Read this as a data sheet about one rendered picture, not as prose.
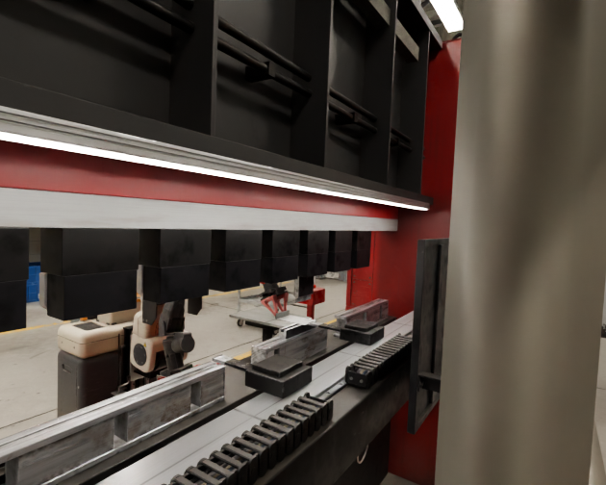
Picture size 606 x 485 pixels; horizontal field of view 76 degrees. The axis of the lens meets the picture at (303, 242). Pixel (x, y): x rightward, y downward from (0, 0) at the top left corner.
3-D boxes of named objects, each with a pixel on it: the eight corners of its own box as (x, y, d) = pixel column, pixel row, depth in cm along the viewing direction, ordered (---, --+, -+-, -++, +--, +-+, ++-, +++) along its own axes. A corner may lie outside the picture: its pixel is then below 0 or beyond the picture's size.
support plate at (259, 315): (259, 309, 166) (259, 306, 166) (311, 319, 151) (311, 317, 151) (229, 317, 151) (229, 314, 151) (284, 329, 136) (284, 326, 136)
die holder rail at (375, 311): (377, 316, 212) (378, 298, 212) (388, 318, 209) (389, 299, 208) (333, 336, 170) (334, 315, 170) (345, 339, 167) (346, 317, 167)
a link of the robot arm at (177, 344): (179, 319, 147) (158, 320, 140) (197, 316, 140) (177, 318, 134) (180, 351, 145) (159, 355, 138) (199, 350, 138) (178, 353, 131)
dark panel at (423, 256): (483, 329, 183) (490, 235, 181) (488, 329, 182) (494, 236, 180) (405, 432, 89) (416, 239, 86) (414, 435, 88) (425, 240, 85)
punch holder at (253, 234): (239, 282, 119) (240, 228, 118) (260, 286, 115) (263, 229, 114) (201, 288, 107) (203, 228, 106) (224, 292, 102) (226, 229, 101)
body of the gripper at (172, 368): (182, 374, 135) (177, 353, 135) (160, 376, 139) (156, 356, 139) (193, 368, 141) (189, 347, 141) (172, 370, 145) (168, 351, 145)
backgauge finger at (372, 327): (318, 323, 147) (318, 311, 147) (384, 337, 133) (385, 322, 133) (301, 330, 137) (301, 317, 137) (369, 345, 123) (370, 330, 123)
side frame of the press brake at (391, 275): (356, 434, 254) (373, 74, 242) (501, 487, 208) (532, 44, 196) (338, 452, 233) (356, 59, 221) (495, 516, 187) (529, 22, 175)
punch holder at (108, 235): (114, 301, 86) (115, 226, 85) (138, 308, 81) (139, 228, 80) (38, 314, 73) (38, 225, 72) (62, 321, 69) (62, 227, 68)
